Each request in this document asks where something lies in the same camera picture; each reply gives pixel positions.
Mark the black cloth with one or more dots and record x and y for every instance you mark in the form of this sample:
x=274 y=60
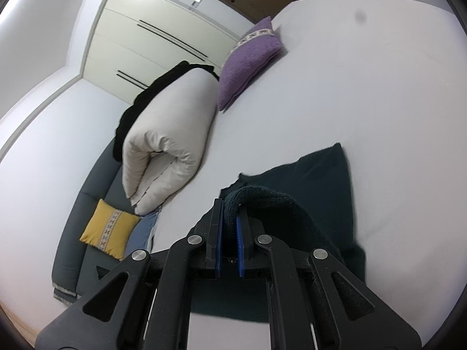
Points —
x=146 y=98

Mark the grey upholstered headboard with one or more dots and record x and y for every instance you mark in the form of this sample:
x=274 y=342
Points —
x=73 y=244

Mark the wall switch panel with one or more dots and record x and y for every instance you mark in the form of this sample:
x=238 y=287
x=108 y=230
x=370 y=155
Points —
x=196 y=2

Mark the purple cushion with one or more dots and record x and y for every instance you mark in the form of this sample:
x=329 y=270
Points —
x=244 y=69

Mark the white wardrobe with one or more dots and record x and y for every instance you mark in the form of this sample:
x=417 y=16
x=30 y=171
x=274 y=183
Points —
x=120 y=36

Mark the yellow cushion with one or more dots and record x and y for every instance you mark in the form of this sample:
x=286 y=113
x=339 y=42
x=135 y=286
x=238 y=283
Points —
x=102 y=226

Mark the dark green sweater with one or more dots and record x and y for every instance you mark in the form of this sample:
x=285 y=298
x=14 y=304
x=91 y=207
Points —
x=313 y=182

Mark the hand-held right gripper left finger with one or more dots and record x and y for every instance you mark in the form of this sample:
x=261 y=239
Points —
x=218 y=237

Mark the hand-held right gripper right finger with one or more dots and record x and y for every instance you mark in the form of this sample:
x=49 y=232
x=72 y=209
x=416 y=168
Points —
x=240 y=240

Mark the blue pillow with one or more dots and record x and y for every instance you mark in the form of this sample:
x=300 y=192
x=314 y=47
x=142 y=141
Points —
x=144 y=230

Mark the beige folded duvet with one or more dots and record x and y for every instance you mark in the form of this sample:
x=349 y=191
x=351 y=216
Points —
x=171 y=124

